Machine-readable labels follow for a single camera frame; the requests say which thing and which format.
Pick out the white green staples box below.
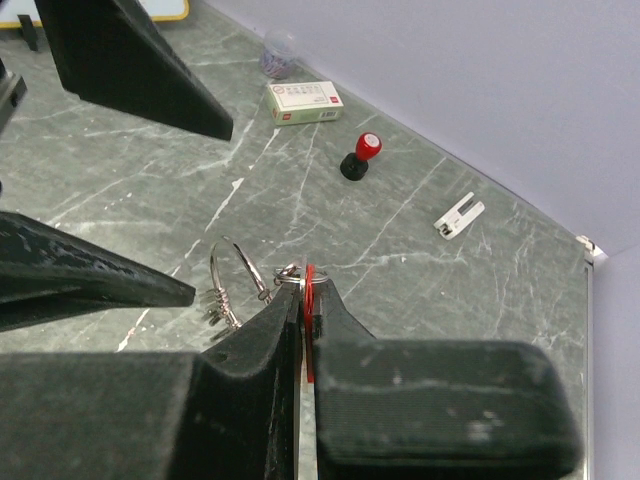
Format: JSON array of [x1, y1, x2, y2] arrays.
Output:
[[266, 81, 344, 126]]

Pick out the clear cup of paperclips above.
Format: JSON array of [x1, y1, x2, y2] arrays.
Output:
[[260, 29, 297, 80]]

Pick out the white clip tool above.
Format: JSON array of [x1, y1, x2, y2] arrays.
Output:
[[433, 192, 485, 240]]

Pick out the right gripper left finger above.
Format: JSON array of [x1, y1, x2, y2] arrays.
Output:
[[1, 286, 301, 479]]

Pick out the small whiteboard yellow frame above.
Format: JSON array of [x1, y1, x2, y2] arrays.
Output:
[[0, 0, 191, 30]]

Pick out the black whiteboard foot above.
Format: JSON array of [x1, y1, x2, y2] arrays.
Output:
[[18, 14, 39, 52]]

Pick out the red black stamp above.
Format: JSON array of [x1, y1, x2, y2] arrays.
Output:
[[340, 132, 382, 181]]

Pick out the large metal keyring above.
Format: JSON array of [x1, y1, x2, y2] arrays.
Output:
[[209, 235, 272, 305]]

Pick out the aluminium frame rail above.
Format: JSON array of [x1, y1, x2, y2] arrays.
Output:
[[576, 235, 607, 480]]

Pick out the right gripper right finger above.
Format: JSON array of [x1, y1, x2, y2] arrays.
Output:
[[312, 281, 582, 479]]

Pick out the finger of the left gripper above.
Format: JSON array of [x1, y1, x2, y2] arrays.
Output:
[[36, 0, 233, 141], [1, 211, 195, 332]]

